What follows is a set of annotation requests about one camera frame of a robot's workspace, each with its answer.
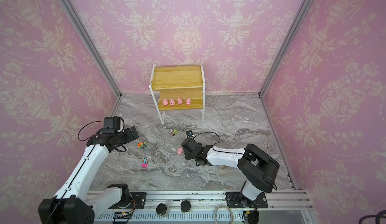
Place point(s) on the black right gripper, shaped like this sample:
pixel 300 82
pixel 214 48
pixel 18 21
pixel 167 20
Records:
pixel 187 155

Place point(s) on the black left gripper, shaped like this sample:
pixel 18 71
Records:
pixel 130 135

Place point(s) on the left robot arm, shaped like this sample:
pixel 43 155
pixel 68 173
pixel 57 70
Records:
pixel 70 205

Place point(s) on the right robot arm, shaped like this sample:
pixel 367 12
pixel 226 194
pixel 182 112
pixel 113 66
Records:
pixel 259 168

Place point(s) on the orange green toy truck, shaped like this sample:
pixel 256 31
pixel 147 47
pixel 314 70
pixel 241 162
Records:
pixel 142 145

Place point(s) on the green truck with grille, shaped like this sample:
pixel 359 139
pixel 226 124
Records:
pixel 173 132

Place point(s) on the pink blue toy truck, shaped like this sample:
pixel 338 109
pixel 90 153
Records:
pixel 145 163

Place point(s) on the black round knob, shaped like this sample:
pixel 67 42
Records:
pixel 162 210
pixel 186 206

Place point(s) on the wooden two-tier shelf white frame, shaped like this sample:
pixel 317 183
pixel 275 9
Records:
pixel 184 81

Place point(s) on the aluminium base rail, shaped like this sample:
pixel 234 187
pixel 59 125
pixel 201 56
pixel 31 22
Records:
pixel 282 200

